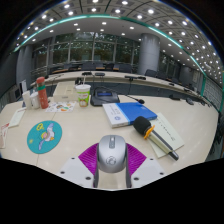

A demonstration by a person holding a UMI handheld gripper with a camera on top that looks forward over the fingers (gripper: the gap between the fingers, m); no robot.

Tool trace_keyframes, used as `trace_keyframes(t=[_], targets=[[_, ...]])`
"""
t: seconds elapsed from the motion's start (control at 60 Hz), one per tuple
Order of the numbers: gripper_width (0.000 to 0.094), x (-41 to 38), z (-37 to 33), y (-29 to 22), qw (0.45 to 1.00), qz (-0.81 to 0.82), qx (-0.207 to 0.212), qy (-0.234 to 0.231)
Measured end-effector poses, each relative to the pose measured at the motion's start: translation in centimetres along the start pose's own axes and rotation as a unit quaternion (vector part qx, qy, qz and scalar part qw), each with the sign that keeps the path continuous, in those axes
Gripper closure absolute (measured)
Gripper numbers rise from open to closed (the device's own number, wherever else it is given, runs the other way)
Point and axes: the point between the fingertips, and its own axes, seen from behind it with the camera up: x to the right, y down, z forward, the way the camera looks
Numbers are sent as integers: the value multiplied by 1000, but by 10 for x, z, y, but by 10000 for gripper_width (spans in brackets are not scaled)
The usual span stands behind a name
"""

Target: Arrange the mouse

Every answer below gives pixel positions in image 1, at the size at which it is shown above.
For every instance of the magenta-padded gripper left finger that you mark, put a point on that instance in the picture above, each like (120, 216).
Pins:
(78, 170)

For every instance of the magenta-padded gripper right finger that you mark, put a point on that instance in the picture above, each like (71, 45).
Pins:
(146, 170)

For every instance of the silver grey computer mouse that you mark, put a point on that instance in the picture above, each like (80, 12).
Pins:
(111, 155)

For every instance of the round teal cartoon mouse pad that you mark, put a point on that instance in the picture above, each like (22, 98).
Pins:
(43, 137)

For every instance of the black silver handheld microphone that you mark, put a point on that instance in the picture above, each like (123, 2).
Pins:
(156, 136)

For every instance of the pale green booklet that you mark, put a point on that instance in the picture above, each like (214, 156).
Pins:
(171, 135)

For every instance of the blue and white book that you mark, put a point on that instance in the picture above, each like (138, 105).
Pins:
(133, 111)

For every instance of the green printed paper cup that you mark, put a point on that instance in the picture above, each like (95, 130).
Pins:
(83, 95)

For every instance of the dark desk conference microphone unit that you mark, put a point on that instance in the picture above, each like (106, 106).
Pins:
(104, 98)

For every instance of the white printed paper sheet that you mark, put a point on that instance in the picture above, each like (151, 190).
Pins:
(17, 116)

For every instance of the white lidded cup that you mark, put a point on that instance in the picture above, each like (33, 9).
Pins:
(35, 100)

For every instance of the red and white leaflet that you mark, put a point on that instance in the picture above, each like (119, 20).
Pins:
(4, 135)

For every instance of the red drink bottle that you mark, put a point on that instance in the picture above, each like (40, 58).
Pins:
(42, 95)

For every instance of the plain white paper cup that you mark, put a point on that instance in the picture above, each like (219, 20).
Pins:
(26, 100)

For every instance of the dark office chairs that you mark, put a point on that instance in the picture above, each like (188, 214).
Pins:
(150, 72)

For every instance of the ceiling lights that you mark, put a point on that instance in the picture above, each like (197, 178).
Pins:
(95, 10)

